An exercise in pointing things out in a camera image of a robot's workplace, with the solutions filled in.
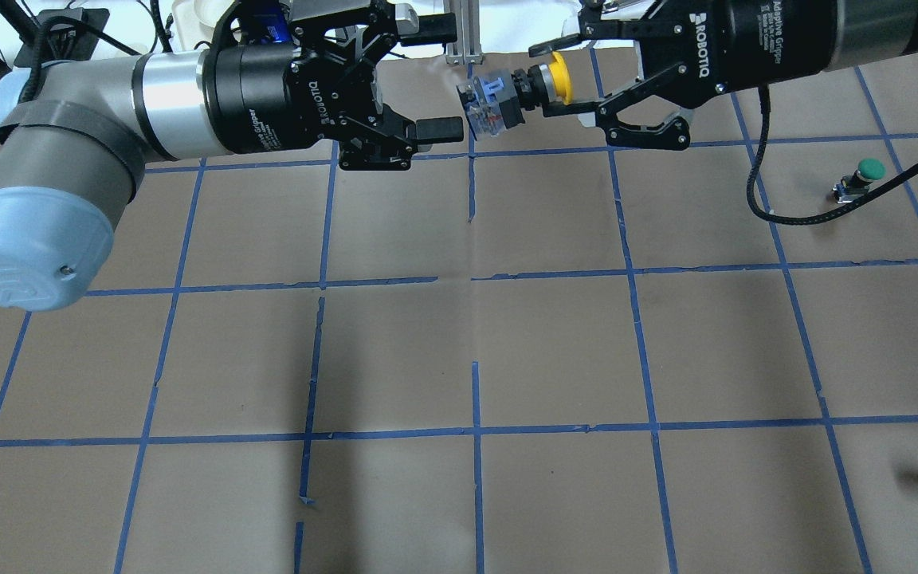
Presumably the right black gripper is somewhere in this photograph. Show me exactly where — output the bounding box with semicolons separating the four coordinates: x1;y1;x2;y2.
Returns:
528;0;838;152

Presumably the black braided cable left gripper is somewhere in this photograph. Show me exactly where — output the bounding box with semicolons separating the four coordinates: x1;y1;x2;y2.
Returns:
0;16;141;156

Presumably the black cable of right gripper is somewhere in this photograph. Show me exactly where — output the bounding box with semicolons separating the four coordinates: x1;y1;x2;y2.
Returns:
747;86;918;227

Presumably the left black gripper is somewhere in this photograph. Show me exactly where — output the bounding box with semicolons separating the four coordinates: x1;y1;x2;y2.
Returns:
203;1;465;171

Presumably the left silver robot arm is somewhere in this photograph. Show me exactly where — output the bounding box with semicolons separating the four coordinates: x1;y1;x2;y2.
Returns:
0;1;465;312

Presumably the aluminium profile post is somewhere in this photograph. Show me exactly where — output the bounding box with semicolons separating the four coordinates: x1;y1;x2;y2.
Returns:
441;0;484;66

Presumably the red push button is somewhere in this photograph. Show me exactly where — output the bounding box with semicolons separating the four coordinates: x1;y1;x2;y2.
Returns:
832;159;888;206

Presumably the black stand base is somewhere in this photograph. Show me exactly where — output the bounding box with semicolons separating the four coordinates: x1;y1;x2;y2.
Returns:
7;6;111;68

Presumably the beige tray with plate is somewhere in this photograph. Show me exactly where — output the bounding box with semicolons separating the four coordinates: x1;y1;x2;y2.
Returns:
172;1;232;51

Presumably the yellow push button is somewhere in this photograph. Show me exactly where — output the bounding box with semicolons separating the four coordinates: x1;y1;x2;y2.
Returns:
457;53;575;140

